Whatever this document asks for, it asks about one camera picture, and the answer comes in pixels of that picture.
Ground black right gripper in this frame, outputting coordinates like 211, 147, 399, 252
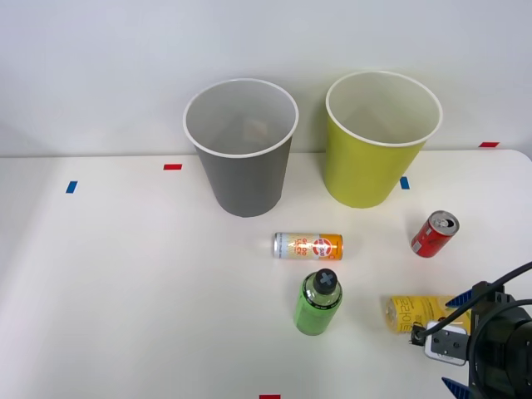
441, 281, 520, 399

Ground yellow drink can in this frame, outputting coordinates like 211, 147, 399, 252
383, 294, 473, 336

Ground red drink can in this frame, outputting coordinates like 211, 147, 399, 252
411, 209, 461, 259

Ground green bottle with black cap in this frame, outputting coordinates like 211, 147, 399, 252
293, 268, 344, 337

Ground orange and white drink can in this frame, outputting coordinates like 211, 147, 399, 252
273, 232, 344, 262

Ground yellow-green plastic waste bin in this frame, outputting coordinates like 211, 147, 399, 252
325, 70, 444, 209

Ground grey plastic waste bin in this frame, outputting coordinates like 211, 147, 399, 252
182, 77, 300, 219

